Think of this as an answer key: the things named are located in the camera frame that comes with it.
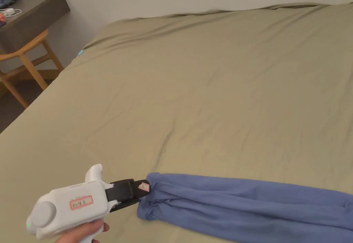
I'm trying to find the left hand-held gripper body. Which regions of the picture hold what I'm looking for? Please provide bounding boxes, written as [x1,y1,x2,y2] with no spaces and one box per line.
[27,163,118,241]

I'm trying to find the blue garment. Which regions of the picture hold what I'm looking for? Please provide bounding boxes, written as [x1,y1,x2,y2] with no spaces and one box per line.
[137,172,353,240]

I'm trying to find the person's left hand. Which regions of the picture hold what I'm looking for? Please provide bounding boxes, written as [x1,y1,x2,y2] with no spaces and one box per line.
[52,217,110,243]

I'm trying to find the bed with beige sheet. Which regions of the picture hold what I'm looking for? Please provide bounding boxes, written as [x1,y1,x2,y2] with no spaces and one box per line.
[0,2,353,243]

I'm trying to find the wooden chair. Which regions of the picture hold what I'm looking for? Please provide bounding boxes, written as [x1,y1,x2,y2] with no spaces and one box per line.
[0,29,65,109]

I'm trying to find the dark brown desk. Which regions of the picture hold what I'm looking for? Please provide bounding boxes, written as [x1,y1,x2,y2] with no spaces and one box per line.
[0,0,71,54]

